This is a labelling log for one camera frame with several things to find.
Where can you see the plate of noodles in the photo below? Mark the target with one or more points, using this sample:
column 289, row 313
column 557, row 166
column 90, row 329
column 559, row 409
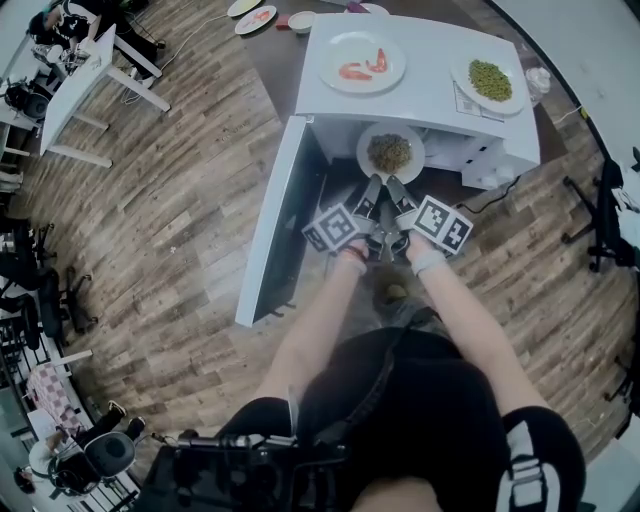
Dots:
column 362, row 155

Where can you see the green peas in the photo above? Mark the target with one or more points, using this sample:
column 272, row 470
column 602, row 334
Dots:
column 490, row 80

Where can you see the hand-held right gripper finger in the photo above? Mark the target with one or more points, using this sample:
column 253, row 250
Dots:
column 401, row 197

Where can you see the red cooked shrimp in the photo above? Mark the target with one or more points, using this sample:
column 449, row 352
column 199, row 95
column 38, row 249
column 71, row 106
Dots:
column 350, row 73
column 380, row 62

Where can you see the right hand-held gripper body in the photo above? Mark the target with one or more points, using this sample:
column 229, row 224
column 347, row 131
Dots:
column 440, row 222

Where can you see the red box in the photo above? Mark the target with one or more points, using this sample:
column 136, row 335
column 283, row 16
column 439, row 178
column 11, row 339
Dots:
column 283, row 21

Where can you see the white plate with peas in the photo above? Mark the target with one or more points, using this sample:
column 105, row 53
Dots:
column 460, row 75

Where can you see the white plate with shrimp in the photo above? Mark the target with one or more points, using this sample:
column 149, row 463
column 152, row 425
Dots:
column 350, row 45

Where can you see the empty white plate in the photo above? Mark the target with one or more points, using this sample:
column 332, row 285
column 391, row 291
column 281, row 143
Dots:
column 375, row 9

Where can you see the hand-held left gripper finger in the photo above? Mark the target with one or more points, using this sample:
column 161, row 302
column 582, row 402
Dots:
column 370, row 195

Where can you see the black swivel chair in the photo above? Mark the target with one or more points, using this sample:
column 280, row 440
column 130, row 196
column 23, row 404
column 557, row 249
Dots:
column 22, row 265
column 50, row 305

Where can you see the pink checked cloth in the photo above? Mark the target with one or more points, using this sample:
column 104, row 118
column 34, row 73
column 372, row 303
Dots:
column 50, row 395

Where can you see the person's black t-shirt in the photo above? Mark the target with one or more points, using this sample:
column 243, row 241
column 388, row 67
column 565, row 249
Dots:
column 425, row 415

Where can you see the purple object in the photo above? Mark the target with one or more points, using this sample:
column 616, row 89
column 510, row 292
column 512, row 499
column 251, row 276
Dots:
column 354, row 7

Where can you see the white table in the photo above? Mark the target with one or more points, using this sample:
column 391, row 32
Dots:
column 75, row 85

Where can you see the black chest camera rig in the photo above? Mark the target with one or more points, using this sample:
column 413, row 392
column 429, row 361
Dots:
column 220, row 475

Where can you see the clear plastic container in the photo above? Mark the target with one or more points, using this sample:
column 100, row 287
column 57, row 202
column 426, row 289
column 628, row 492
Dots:
column 537, row 85

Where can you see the person's right forearm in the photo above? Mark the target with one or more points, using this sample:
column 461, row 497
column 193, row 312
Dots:
column 480, row 330

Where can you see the grey-rimmed black round chair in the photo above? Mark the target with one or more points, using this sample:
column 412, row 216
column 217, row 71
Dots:
column 110, row 450

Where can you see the grey wristband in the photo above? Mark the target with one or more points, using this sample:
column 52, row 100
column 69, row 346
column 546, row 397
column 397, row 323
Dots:
column 430, row 262

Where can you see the fried rice food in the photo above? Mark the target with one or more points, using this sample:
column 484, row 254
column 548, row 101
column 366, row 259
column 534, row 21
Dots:
column 390, row 150

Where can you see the black metal rack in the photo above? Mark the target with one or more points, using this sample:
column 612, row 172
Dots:
column 15, row 345

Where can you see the small plate with shrimp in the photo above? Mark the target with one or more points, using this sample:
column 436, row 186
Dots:
column 255, row 20

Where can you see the dark brown table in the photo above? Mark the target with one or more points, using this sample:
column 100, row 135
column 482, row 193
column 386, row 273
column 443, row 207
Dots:
column 272, row 65

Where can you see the yellow plate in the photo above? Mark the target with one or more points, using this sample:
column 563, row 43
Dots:
column 242, row 7

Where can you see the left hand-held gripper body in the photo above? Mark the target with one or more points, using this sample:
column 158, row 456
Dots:
column 332, row 227

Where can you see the person's left hand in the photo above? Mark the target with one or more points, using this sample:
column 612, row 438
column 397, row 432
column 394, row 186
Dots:
column 357, row 244

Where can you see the person's right hand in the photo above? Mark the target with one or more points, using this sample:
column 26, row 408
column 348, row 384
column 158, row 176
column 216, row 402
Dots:
column 422, row 245

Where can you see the white microwave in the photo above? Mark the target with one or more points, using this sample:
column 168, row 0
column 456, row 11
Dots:
column 430, row 60

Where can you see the white bowl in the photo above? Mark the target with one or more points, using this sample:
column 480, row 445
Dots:
column 301, row 22

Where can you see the person's grey trousers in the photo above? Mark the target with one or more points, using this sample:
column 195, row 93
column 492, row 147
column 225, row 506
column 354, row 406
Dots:
column 410, row 312

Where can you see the black office chair with papers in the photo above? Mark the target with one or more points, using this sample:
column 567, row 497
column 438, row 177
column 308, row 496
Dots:
column 607, row 215

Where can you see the person's left forearm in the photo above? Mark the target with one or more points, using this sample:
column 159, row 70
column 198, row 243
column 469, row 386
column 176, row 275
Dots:
column 315, row 330

